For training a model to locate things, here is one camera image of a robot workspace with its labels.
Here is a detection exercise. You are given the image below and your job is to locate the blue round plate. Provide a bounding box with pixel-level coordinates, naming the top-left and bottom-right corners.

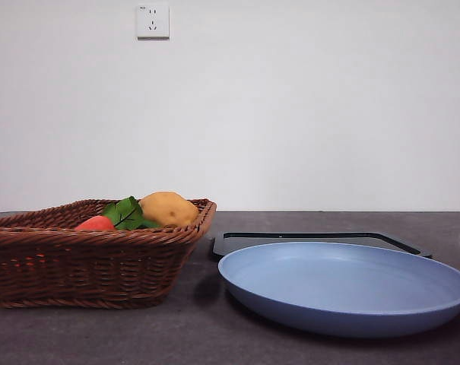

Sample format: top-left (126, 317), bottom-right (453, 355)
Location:
top-left (217, 241), bottom-right (460, 338)

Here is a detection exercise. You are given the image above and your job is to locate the brown wicker basket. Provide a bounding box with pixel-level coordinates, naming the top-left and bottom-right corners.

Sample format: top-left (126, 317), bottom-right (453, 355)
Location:
top-left (0, 198), bottom-right (217, 309)

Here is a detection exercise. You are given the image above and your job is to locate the black flat tray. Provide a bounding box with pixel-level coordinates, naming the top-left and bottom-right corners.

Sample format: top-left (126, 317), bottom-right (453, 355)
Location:
top-left (212, 231), bottom-right (433, 261)

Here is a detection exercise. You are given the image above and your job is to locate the yellow-brown potato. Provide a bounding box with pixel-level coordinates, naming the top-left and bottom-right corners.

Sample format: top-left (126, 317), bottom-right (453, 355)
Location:
top-left (138, 191), bottom-right (200, 229)

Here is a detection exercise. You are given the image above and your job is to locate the orange carrot with green leaves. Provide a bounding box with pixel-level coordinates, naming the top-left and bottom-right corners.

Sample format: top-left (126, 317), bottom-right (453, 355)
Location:
top-left (75, 195), bottom-right (160, 231)

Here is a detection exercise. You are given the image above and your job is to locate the white wall socket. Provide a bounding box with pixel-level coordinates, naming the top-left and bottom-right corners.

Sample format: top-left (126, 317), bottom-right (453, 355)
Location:
top-left (136, 4), bottom-right (170, 41)

